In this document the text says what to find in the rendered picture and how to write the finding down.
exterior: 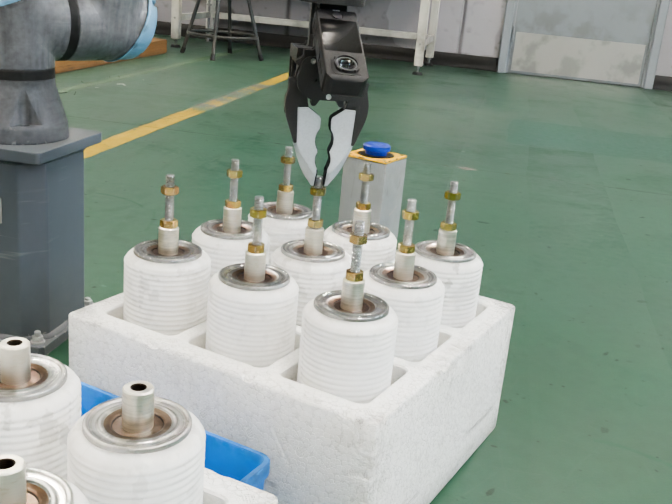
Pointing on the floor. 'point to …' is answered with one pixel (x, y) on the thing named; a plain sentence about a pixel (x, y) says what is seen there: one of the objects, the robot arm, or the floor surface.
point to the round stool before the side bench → (222, 30)
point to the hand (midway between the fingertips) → (320, 175)
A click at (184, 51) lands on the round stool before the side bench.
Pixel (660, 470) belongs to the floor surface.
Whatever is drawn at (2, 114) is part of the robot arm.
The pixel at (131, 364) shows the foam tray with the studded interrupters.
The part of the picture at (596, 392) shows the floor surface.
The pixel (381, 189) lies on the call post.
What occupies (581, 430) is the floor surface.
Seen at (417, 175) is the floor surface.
